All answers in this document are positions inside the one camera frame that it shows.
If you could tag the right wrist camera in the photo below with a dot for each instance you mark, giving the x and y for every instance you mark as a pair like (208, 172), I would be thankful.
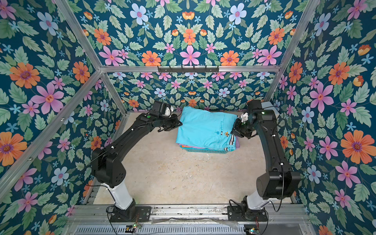
(244, 117)

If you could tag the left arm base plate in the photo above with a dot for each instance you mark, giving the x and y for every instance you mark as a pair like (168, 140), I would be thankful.
(132, 214)

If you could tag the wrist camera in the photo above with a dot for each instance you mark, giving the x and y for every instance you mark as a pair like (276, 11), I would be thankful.
(160, 109)
(244, 117)

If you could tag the teal plastic basket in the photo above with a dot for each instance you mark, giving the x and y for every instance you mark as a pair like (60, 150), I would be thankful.
(201, 150)

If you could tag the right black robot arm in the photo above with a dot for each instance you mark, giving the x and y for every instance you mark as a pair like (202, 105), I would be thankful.
(279, 180)

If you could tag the purple pants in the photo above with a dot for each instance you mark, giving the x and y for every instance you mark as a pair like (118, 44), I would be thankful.
(237, 144)

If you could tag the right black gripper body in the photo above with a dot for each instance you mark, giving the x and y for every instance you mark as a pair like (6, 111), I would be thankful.
(237, 129)

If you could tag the light grey cube box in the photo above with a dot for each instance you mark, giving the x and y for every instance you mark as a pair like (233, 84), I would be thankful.
(267, 105)

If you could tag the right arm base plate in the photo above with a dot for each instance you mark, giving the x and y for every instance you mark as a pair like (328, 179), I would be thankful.
(235, 213)

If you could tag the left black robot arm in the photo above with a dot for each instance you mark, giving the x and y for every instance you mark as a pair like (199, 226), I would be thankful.
(107, 165)

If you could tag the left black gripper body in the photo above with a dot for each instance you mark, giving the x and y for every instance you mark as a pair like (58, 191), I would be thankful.
(167, 123)

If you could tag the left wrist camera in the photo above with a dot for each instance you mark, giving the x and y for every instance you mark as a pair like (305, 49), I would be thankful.
(160, 109)

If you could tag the black hook rail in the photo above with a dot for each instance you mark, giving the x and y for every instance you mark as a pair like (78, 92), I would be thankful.
(184, 69)

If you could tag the teal pants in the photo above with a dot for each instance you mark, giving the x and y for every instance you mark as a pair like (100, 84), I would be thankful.
(209, 130)

